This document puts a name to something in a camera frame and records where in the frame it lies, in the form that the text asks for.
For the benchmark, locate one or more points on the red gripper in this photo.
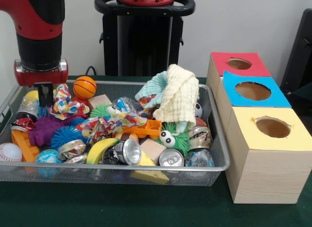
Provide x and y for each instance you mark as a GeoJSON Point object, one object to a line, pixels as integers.
{"type": "Point", "coordinates": [41, 76]}

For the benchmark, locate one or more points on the purple spiky ball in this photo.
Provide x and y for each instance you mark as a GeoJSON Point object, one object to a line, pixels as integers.
{"type": "Point", "coordinates": [46, 130]}

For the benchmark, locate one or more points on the blue fuzzy ball with eyes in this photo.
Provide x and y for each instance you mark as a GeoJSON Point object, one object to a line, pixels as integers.
{"type": "Point", "coordinates": [66, 137]}

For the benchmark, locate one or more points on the mint green waffle cloth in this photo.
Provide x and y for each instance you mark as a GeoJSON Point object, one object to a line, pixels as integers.
{"type": "Point", "coordinates": [151, 88]}

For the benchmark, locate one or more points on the cream yellow waffle cloth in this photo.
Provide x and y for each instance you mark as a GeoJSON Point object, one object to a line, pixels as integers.
{"type": "Point", "coordinates": [178, 92]}

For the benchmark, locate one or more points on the green spiky ball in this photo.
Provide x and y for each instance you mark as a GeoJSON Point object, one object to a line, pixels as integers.
{"type": "Point", "coordinates": [101, 111]}
{"type": "Point", "coordinates": [173, 138]}

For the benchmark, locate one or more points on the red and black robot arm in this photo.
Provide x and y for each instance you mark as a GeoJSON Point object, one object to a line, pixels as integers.
{"type": "Point", "coordinates": [39, 27]}

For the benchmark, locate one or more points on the wooden box with three holes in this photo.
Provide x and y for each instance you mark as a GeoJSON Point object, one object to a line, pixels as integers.
{"type": "Point", "coordinates": [268, 173]}

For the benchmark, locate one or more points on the yellow ball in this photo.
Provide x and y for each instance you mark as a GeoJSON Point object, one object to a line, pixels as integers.
{"type": "Point", "coordinates": [30, 96]}

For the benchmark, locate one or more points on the red soda can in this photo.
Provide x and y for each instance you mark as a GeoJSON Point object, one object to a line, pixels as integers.
{"type": "Point", "coordinates": [23, 122]}

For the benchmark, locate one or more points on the small orange basketball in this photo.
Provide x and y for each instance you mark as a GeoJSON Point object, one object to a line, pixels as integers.
{"type": "Point", "coordinates": [85, 87]}

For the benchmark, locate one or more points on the orange plastic block toy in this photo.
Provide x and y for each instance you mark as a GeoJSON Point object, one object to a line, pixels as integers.
{"type": "Point", "coordinates": [24, 145]}

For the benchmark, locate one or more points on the wooden cube block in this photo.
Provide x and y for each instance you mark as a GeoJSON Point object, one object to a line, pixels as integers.
{"type": "Point", "coordinates": [152, 150]}
{"type": "Point", "coordinates": [100, 102]}

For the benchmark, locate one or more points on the globe print ball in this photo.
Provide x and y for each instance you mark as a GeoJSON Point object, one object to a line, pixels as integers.
{"type": "Point", "coordinates": [48, 157]}

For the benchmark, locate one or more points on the white baseball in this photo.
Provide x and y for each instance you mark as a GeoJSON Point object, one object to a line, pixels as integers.
{"type": "Point", "coordinates": [9, 152]}

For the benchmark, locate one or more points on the yellow toy banana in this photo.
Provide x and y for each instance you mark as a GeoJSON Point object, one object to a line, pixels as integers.
{"type": "Point", "coordinates": [100, 150]}

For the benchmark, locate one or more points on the silver metal can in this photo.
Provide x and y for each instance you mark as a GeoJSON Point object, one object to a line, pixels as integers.
{"type": "Point", "coordinates": [171, 158]}
{"type": "Point", "coordinates": [124, 151]}

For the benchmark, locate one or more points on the small orange plastic block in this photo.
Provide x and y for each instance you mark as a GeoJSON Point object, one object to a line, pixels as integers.
{"type": "Point", "coordinates": [148, 128]}

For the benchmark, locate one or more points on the yellow plastic block toy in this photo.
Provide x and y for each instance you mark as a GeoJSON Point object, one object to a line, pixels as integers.
{"type": "Point", "coordinates": [148, 174]}

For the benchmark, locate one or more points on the dark green table cloth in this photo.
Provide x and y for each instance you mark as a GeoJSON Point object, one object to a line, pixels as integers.
{"type": "Point", "coordinates": [122, 207]}

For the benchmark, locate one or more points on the black chair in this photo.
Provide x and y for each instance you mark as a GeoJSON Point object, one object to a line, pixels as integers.
{"type": "Point", "coordinates": [300, 51]}

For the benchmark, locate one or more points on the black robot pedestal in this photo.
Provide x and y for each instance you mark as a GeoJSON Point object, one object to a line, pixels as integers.
{"type": "Point", "coordinates": [141, 41]}

